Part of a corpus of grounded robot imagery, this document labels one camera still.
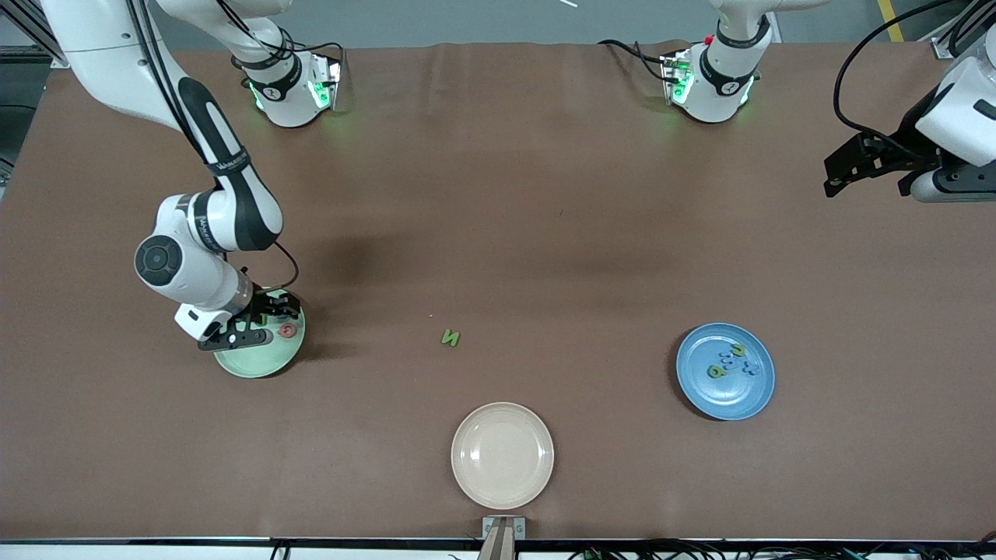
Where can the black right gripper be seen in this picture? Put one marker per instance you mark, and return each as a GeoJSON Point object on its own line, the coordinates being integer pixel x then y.
{"type": "Point", "coordinates": [261, 309]}

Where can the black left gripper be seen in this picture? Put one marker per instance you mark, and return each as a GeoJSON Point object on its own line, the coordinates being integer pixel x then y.
{"type": "Point", "coordinates": [907, 138]}

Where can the red capital letter Q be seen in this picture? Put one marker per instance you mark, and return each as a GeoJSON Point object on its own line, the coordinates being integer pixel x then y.
{"type": "Point", "coordinates": [283, 331]}

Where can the green capital letter N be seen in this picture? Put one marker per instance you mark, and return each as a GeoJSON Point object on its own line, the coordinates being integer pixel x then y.
{"type": "Point", "coordinates": [450, 337]}

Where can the blue small letter m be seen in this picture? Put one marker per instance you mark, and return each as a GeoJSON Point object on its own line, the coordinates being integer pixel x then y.
{"type": "Point", "coordinates": [730, 361]}

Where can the green small letter q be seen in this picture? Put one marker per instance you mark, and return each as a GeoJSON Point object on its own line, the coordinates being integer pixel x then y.
{"type": "Point", "coordinates": [717, 371]}

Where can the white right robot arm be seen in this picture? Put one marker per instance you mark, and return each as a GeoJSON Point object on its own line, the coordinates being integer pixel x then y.
{"type": "Point", "coordinates": [109, 62]}

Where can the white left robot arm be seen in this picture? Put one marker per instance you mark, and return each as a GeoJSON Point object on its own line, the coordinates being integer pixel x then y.
{"type": "Point", "coordinates": [724, 62]}

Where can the light green plate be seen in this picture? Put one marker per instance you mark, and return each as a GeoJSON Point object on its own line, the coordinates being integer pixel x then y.
{"type": "Point", "coordinates": [257, 362]}

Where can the silver base connector box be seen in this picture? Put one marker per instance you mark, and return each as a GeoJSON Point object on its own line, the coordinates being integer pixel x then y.
{"type": "Point", "coordinates": [325, 82]}
{"type": "Point", "coordinates": [675, 78]}

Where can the brown table cover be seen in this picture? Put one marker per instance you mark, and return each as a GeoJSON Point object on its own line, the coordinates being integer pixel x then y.
{"type": "Point", "coordinates": [156, 467]}

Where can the blue plate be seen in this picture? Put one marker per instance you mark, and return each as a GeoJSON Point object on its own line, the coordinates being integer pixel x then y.
{"type": "Point", "coordinates": [724, 400]}

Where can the beige plate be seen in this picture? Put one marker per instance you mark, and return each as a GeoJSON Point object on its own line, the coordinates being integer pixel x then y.
{"type": "Point", "coordinates": [503, 456]}

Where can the aluminium frame post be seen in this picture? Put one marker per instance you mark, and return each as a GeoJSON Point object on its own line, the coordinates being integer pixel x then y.
{"type": "Point", "coordinates": [943, 49]}

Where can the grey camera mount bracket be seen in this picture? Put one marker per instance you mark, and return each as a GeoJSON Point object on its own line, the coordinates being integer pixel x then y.
{"type": "Point", "coordinates": [490, 529]}

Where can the brown camera pole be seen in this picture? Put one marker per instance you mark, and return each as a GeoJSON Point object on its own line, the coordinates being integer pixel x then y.
{"type": "Point", "coordinates": [502, 546]}

